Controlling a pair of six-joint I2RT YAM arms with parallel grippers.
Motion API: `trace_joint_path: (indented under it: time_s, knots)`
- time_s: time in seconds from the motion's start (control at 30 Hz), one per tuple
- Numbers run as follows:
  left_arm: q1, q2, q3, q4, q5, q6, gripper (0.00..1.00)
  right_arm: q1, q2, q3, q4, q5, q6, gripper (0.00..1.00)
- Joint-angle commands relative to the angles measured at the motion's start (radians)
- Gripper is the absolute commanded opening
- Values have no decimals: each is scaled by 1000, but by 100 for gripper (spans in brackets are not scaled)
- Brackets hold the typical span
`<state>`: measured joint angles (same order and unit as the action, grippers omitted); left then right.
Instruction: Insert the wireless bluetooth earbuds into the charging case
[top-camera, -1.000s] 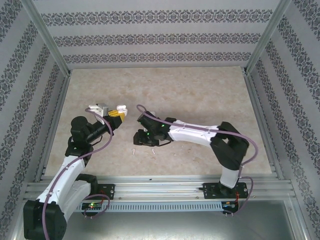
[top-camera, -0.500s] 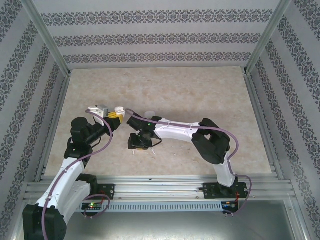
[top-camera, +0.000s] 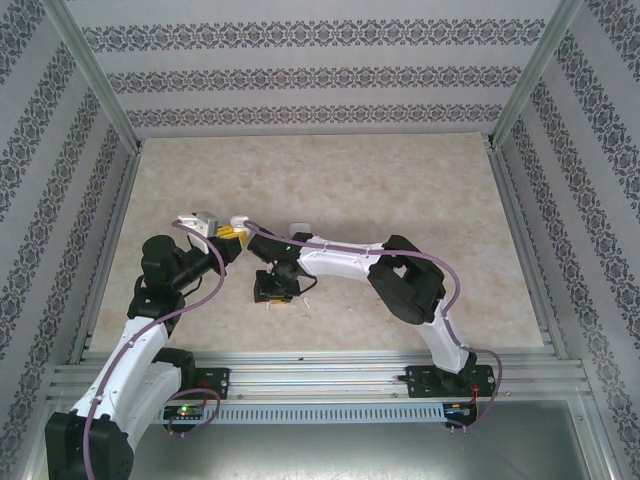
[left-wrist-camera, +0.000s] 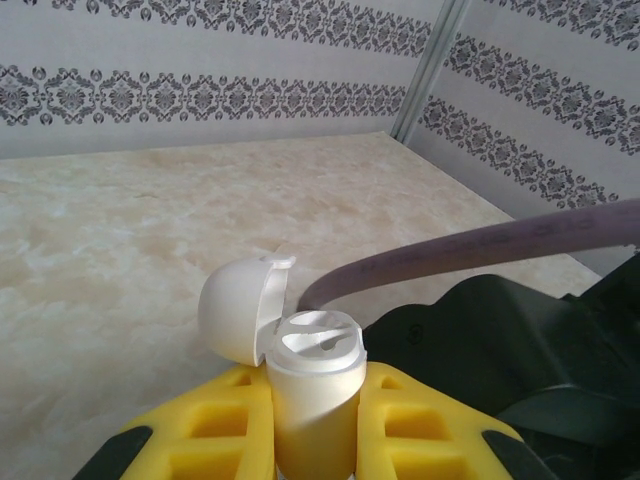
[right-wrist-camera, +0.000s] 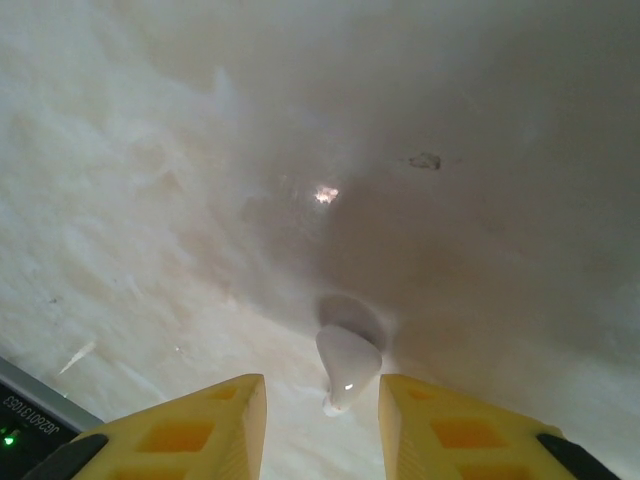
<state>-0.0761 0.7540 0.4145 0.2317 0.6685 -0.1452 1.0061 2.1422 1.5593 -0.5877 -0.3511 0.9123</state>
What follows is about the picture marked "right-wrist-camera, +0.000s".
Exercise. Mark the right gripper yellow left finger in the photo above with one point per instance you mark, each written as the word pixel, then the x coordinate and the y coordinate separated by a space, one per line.
pixel 200 435

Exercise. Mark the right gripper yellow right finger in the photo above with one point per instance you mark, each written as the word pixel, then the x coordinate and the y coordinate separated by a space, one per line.
pixel 450 435

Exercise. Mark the black electronic device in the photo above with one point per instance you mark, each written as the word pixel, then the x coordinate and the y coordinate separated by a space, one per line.
pixel 45 392

